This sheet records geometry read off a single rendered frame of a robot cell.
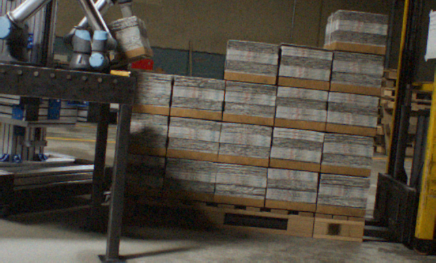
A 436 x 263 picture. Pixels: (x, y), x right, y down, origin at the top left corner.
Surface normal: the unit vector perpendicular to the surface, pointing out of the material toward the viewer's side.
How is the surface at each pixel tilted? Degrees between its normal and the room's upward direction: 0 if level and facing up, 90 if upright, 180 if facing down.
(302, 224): 90
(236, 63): 90
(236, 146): 90
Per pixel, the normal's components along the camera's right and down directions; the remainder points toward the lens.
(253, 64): 0.00, 0.05
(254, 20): 0.36, 0.09
